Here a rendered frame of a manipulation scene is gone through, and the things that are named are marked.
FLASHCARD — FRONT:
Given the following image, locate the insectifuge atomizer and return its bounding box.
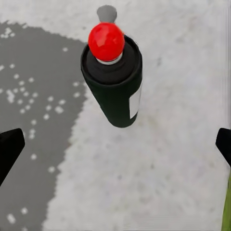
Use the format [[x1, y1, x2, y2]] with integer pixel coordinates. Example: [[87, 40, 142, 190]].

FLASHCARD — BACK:
[[80, 5, 143, 128]]

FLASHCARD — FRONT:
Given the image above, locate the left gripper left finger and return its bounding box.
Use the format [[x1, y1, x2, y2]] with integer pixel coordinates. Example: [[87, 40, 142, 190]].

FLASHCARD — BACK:
[[0, 128, 25, 185]]

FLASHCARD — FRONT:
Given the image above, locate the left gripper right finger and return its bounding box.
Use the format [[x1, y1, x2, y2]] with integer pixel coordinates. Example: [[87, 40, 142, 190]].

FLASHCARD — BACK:
[[216, 128, 231, 166]]

